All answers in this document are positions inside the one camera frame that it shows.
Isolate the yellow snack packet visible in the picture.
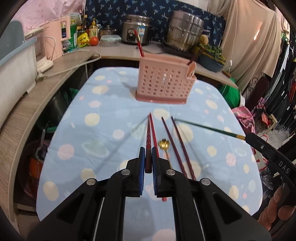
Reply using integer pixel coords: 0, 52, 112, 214
77, 33, 89, 48

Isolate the green chopstick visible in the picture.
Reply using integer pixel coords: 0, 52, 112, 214
174, 118, 245, 141

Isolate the light blue dotted tablecloth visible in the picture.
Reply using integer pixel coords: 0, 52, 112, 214
29, 67, 263, 240

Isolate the pink dotted cloth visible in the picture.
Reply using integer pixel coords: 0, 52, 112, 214
12, 0, 86, 31

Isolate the white toaster oven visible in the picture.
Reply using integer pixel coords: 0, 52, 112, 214
25, 28, 53, 73

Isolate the pink electric kettle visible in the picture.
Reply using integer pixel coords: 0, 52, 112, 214
42, 15, 70, 61

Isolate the bright red chopstick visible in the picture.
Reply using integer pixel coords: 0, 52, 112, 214
148, 112, 167, 202

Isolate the person's right hand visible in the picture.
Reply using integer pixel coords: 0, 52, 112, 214
258, 186, 295, 231

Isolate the clear food storage container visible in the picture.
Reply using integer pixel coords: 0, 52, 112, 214
100, 35, 121, 47

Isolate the navy floral cloth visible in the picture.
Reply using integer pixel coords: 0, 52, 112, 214
85, 0, 226, 46

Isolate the pink perforated utensil basket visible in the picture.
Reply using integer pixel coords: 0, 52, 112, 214
135, 53, 197, 104

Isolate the pink floral cloth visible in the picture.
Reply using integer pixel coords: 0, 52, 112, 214
232, 106, 256, 133

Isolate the beige curtain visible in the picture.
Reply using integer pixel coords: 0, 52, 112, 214
208, 1, 281, 91

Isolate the dark red chopstick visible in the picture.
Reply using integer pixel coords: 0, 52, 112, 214
161, 117, 187, 178
171, 117, 196, 181

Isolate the brown potato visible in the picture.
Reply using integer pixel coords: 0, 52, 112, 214
199, 34, 209, 45

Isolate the green plastic bag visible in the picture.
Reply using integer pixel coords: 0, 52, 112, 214
217, 84, 240, 109

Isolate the white power cable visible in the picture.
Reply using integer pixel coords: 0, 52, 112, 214
35, 50, 102, 82

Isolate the dark purple chopstick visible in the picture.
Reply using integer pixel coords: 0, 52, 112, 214
145, 117, 152, 173

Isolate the large steel steamer pot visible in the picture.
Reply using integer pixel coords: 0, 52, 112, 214
164, 11, 204, 52

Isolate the gold flower spoon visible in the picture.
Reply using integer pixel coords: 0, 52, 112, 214
159, 138, 172, 168

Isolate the yellow oil bottle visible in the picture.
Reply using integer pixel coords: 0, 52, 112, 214
89, 18, 98, 39

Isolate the red tomato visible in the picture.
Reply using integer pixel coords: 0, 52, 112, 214
89, 37, 99, 46

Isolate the steel rice cooker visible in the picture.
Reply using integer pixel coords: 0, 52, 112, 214
121, 15, 152, 45

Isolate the blue basin with greens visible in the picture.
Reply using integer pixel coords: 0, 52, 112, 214
198, 44, 226, 72

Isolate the white storage bin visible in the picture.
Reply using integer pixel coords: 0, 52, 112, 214
1, 21, 37, 125

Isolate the red chopstick in basket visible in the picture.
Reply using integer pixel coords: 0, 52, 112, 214
134, 29, 144, 57

